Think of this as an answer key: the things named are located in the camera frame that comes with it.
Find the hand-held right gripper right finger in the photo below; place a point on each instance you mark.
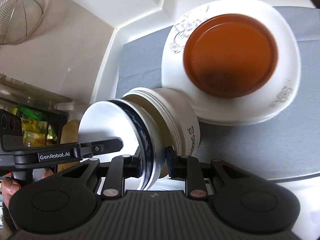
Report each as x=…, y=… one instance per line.
x=171, y=160

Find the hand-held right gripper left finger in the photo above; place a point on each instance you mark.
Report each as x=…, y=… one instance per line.
x=136, y=165

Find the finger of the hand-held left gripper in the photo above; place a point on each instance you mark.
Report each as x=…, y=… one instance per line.
x=107, y=146

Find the white bowl with blue band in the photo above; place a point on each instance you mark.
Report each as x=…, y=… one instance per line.
x=107, y=122

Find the orange-brown plate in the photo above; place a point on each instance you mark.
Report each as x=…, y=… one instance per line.
x=230, y=55

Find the white floral plate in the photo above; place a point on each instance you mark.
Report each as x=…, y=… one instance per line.
x=287, y=55

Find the person's left hand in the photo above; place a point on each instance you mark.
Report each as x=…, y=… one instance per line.
x=8, y=190

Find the yellow snack packet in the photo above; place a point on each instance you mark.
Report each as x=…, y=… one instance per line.
x=35, y=135

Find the light wooden object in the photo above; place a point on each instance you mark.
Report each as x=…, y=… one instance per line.
x=71, y=132

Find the green snack packet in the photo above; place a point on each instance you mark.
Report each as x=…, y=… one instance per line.
x=27, y=113

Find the black storage box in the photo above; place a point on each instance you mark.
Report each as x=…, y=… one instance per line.
x=62, y=127

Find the clear plastic container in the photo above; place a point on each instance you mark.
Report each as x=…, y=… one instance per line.
x=30, y=92

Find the grey table mat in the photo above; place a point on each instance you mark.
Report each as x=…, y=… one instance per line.
x=250, y=150

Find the metal mesh strainer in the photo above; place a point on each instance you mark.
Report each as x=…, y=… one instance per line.
x=20, y=12

